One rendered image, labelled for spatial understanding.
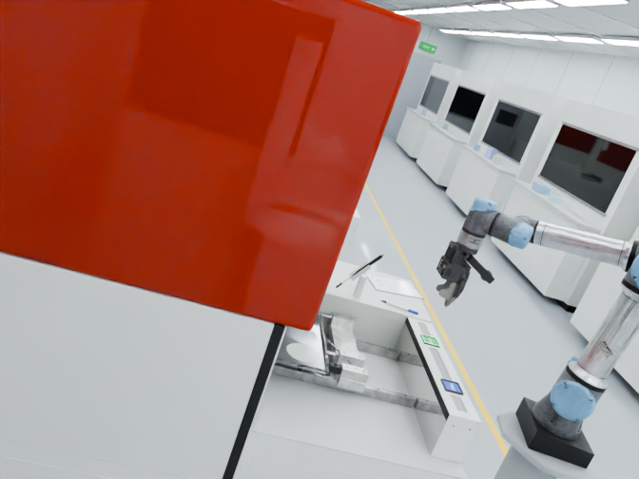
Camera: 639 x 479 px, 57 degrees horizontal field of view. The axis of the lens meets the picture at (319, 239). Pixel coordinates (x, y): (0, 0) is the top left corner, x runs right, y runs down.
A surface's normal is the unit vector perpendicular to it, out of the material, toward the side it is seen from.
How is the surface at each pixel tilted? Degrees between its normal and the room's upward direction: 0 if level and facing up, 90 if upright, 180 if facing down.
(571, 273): 90
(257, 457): 90
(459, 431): 90
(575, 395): 96
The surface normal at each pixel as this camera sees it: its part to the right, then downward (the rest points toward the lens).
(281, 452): 0.07, 0.35
